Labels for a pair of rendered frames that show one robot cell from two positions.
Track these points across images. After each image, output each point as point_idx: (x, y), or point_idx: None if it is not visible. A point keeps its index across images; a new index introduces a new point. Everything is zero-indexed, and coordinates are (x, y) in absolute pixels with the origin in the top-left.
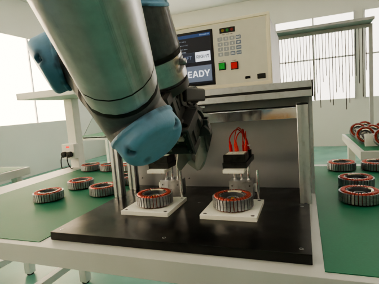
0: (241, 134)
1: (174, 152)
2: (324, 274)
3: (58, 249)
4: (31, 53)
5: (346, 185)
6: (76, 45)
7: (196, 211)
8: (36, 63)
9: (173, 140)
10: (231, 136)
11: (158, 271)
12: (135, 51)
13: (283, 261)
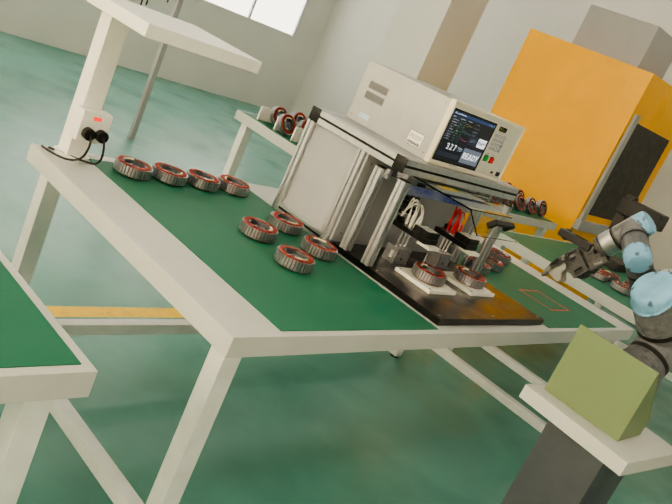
0: (433, 203)
1: (580, 278)
2: (550, 329)
3: (459, 333)
4: (650, 263)
5: (449, 250)
6: None
7: (453, 287)
8: (647, 266)
9: None
10: (427, 203)
11: (502, 339)
12: None
13: (534, 324)
